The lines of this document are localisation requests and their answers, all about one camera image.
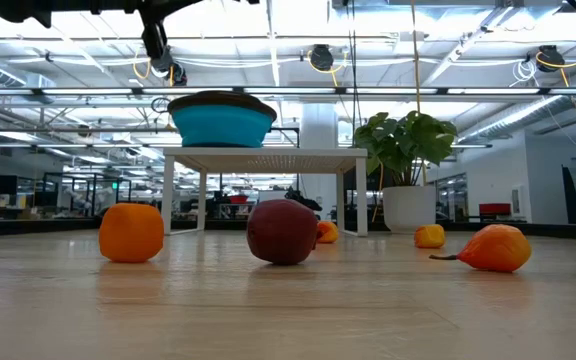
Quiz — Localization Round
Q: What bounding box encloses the blue bowl with grey rim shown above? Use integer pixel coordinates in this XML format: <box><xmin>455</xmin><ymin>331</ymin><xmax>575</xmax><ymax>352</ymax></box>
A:
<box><xmin>166</xmin><ymin>89</ymin><xmax>278</xmax><ymax>149</ymax></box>

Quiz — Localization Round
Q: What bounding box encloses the orange toy tangerine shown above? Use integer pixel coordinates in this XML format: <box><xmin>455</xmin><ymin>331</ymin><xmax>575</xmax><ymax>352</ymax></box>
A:
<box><xmin>98</xmin><ymin>202</ymin><xmax>165</xmax><ymax>264</ymax></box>

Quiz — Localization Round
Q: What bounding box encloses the dark red plum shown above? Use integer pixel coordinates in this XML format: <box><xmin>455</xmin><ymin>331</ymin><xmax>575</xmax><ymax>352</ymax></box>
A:
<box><xmin>246</xmin><ymin>198</ymin><xmax>322</xmax><ymax>266</ymax></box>

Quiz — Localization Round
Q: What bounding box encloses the small orange toy pear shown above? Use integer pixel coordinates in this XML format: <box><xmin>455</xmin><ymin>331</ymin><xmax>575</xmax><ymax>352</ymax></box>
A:
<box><xmin>428</xmin><ymin>223</ymin><xmax>533</xmax><ymax>274</ymax></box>
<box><xmin>316</xmin><ymin>220</ymin><xmax>341</xmax><ymax>245</ymax></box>
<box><xmin>413</xmin><ymin>223</ymin><xmax>447</xmax><ymax>250</ymax></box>

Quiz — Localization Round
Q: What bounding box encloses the white perforated metal rack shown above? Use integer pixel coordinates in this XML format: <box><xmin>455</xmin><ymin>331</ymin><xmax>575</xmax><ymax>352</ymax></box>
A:
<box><xmin>160</xmin><ymin>146</ymin><xmax>369</xmax><ymax>238</ymax></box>

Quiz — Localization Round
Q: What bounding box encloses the black background robot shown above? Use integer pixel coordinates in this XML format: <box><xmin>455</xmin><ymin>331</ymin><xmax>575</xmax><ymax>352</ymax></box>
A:
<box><xmin>283</xmin><ymin>186</ymin><xmax>323</xmax><ymax>212</ymax></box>

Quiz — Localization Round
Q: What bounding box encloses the green plant in white pot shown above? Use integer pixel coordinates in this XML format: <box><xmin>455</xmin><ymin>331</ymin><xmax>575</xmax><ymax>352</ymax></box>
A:
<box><xmin>352</xmin><ymin>110</ymin><xmax>459</xmax><ymax>235</ymax></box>

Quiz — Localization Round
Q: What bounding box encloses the red bin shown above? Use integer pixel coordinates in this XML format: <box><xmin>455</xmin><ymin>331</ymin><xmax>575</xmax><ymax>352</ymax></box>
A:
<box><xmin>477</xmin><ymin>202</ymin><xmax>513</xmax><ymax>217</ymax></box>

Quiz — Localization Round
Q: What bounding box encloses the black ceiling cable reel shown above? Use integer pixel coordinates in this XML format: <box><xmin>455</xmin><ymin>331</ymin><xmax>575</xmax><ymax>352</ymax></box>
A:
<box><xmin>148</xmin><ymin>44</ymin><xmax>188</xmax><ymax>87</ymax></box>
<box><xmin>535</xmin><ymin>43</ymin><xmax>567</xmax><ymax>74</ymax></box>
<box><xmin>307</xmin><ymin>43</ymin><xmax>338</xmax><ymax>74</ymax></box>

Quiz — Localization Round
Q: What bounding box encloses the black aluminium table frame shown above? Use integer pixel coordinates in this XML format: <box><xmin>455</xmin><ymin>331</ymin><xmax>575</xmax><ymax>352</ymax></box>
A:
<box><xmin>0</xmin><ymin>217</ymin><xmax>576</xmax><ymax>240</ymax></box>

